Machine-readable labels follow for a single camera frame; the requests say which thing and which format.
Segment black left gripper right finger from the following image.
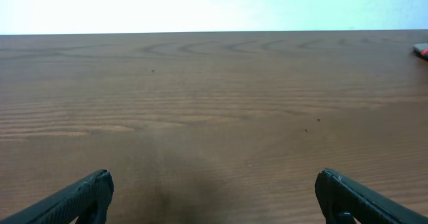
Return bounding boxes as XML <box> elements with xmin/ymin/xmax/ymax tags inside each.
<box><xmin>315</xmin><ymin>169</ymin><xmax>427</xmax><ymax>224</ymax></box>

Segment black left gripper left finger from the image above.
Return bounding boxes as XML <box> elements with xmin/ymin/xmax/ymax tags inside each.
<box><xmin>1</xmin><ymin>169</ymin><xmax>114</xmax><ymax>224</ymax></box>

